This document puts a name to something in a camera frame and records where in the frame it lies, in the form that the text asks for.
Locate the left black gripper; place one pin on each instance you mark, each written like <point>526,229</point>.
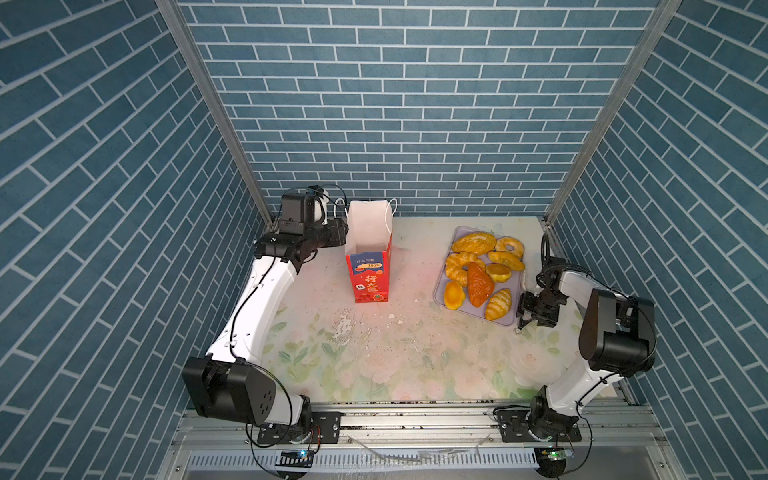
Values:
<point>336,235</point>

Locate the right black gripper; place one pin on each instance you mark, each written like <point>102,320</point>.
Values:
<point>525,303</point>

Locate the striped yellow croissant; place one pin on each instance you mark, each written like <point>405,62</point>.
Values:
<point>498,305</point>

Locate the small yellow egg tart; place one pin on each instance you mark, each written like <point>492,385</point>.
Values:
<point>499,273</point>

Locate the long yellow bread stick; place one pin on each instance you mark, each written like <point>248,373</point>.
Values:
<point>507,259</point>

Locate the red-brown croissant bread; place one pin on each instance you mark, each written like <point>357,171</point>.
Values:
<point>480,286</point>

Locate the red white paper bag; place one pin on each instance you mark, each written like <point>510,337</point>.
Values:
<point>368,249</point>

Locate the orange round bun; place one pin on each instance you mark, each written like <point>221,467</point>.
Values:
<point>453,295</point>

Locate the long seeded bread loaf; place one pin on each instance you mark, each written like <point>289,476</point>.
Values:
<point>478,243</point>

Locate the braided wreath bread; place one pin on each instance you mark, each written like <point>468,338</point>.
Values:
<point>457,265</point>

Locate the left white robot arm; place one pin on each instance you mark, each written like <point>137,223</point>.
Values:
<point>229,382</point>

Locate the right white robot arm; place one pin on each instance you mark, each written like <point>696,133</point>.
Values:
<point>617,339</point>

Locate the lavender plastic tray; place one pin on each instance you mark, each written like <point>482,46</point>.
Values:
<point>514,284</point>

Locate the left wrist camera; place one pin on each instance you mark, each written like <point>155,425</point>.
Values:
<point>308,205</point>

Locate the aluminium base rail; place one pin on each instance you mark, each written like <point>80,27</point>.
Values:
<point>453,440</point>

